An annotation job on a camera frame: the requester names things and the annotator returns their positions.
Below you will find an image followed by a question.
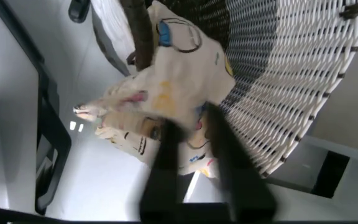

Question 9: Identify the cream printed garment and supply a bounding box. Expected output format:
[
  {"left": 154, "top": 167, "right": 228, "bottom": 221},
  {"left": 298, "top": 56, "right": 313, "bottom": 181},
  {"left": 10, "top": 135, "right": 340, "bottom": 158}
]
[{"left": 73, "top": 0, "right": 236, "bottom": 179}]

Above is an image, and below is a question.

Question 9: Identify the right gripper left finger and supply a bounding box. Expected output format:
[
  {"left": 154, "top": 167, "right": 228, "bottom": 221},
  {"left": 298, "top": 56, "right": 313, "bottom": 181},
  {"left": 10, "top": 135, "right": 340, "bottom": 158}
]
[{"left": 140, "top": 120, "right": 186, "bottom": 219}]

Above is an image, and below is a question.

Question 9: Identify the white laundry basket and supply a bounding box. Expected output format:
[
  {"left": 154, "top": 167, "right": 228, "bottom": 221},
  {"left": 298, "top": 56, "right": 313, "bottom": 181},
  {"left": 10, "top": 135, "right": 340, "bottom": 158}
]
[{"left": 90, "top": 0, "right": 358, "bottom": 179}]

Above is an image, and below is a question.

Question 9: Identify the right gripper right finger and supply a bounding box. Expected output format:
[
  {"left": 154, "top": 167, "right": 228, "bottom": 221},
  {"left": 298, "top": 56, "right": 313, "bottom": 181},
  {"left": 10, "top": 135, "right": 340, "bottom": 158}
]
[{"left": 204, "top": 101, "right": 277, "bottom": 220}]

